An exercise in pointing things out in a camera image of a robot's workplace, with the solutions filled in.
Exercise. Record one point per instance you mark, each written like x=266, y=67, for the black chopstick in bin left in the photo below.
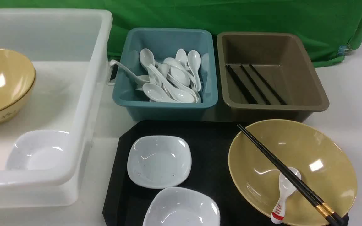
x=248, y=96

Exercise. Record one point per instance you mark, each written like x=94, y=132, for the black serving tray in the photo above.
x=126, y=203

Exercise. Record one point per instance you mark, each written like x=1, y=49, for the white spoon over bin edge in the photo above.
x=139, y=80

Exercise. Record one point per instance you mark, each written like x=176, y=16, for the teal plastic spoon bin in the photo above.
x=163, y=43

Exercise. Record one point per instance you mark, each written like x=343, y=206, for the white spoon red handle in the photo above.
x=286, y=189

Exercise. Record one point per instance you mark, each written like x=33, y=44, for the white square dish in tub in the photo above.
x=37, y=150

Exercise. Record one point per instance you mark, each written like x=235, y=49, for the white square dish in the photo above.
x=177, y=206
x=37, y=150
x=159, y=161

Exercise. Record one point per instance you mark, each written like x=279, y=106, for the green cloth backdrop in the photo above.
x=324, y=26

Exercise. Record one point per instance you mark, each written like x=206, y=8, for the yellow noodle bowl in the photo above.
x=323, y=166
x=17, y=80

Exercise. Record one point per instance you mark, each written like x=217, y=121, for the white spoon back left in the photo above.
x=146, y=58

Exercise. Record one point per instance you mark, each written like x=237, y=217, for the white spoon centre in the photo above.
x=179, y=76

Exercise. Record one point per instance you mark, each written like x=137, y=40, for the black chopstick in bin middle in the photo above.
x=255, y=85

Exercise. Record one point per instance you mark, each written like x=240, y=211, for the blue binder clip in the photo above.
x=345, y=50

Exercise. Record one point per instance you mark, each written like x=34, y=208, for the white spoon upright right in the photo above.
x=194, y=63

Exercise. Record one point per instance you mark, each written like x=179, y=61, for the white spoon back middle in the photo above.
x=181, y=56

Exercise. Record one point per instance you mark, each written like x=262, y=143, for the white spoon front left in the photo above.
x=156, y=94

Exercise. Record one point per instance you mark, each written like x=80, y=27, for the brown plastic chopstick bin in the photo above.
x=283, y=61

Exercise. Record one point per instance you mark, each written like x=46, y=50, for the white square dish front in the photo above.
x=177, y=206

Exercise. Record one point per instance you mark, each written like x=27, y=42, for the yellow noodle bowl in tub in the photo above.
x=17, y=80

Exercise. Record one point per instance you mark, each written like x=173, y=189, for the large translucent white tub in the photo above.
x=68, y=48

